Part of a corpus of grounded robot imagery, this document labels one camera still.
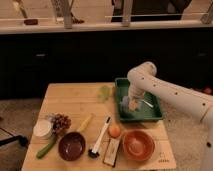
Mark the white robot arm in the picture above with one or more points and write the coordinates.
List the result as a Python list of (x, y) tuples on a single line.
[(143, 79)]

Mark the orange fruit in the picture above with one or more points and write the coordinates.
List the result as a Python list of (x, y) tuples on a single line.
[(114, 131)]

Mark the dark red bowl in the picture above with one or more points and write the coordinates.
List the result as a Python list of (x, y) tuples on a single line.
[(71, 146)]

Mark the bunch of red grapes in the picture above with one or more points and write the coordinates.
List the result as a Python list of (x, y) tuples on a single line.
[(61, 123)]

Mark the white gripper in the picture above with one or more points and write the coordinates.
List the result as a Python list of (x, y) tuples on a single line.
[(135, 93)]

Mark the white round container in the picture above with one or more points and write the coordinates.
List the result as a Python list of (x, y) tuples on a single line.
[(43, 129)]

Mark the green plastic tray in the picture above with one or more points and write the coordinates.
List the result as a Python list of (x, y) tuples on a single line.
[(145, 114)]

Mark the small cardboard box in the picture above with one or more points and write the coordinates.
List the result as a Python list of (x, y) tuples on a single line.
[(111, 152)]

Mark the grey sponge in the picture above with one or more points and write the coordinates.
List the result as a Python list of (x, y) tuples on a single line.
[(131, 104)]

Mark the yellow banana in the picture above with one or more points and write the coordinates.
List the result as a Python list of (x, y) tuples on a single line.
[(85, 123)]

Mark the pale green cup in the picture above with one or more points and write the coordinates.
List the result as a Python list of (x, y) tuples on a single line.
[(104, 93)]

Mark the orange bowl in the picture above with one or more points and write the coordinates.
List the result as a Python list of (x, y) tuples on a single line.
[(138, 145)]

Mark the green cucumber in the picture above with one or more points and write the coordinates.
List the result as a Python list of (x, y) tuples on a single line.
[(41, 153)]

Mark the white handled dish brush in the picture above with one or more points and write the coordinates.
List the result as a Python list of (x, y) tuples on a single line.
[(93, 152)]

